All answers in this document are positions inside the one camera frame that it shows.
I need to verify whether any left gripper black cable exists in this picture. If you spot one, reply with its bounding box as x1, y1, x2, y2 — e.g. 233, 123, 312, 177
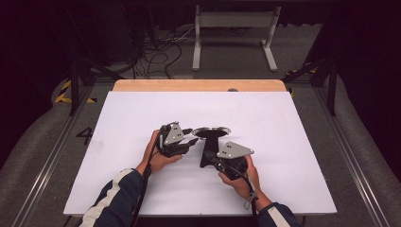
129, 126, 166, 227

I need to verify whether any black cloth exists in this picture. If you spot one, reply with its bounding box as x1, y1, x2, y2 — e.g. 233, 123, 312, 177
195, 129, 230, 168

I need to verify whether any silver metal plate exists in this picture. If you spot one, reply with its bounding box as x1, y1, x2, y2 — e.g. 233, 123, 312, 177
191, 126, 232, 140

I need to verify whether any black metal stand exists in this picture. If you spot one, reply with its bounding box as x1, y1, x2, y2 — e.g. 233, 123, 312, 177
66, 6, 125, 116
281, 31, 339, 116

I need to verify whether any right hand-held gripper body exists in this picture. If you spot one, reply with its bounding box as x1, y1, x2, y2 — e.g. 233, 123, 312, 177
216, 141, 255, 182

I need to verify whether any white metal stand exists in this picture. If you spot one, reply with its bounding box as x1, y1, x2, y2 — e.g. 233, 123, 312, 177
191, 5, 282, 73

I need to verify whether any bundle of floor cables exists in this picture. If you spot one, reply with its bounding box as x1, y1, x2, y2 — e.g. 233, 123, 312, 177
126, 25, 197, 79

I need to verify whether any person's right hand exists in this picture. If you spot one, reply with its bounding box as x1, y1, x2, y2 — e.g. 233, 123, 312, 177
218, 155, 265, 206

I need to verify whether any aluminium floor rail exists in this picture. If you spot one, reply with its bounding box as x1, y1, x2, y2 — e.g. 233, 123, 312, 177
11, 82, 99, 227
315, 85, 392, 227

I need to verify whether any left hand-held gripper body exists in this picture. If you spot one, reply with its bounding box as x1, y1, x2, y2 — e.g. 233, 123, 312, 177
155, 121, 190, 159

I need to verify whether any person's left hand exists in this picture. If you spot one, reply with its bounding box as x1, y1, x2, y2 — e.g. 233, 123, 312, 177
136, 130, 183, 175

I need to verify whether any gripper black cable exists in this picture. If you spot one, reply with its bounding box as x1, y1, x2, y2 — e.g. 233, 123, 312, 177
220, 164, 260, 221
129, 126, 166, 227

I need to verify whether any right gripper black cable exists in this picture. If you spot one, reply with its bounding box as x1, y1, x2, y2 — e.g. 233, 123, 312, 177
220, 164, 260, 221

